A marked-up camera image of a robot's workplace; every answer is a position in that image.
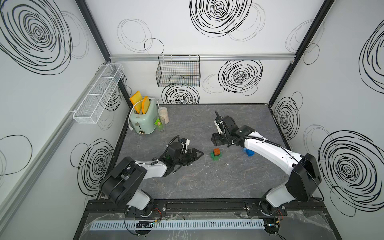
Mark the green long lego brick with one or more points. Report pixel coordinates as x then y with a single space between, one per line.
215 157

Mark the clear spice jar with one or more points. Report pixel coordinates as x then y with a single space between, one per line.
163 113

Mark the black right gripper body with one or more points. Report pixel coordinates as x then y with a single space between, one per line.
219 139

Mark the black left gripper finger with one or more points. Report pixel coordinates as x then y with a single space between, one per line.
190 159
194 151

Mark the green snack packet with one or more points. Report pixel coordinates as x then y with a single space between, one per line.
158 122

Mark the toy bread slice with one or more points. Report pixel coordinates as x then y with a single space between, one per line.
145 105
136 100

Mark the orange small lego brick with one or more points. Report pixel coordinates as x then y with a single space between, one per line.
216 152

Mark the right toy bread slice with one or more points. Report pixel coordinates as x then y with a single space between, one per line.
145 105

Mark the left toy bread slice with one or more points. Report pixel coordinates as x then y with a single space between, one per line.
136 100

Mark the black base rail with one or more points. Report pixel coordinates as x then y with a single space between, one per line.
164 208

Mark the clear drinking glass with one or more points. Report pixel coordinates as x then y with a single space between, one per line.
162 128

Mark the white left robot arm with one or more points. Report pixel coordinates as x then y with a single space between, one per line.
122 184

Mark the white slotted cable duct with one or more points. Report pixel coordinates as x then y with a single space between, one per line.
220 224

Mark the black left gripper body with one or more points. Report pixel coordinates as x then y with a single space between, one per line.
183 158

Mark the light blue long lego brick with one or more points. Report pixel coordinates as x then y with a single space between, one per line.
248 152

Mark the mint green toaster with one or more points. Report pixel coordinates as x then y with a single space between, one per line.
144 124

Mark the black wire basket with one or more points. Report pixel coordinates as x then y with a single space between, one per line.
178 69

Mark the white mesh wall shelf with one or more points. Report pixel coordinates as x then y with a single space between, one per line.
96 100

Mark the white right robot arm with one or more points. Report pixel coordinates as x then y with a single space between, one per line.
303 171

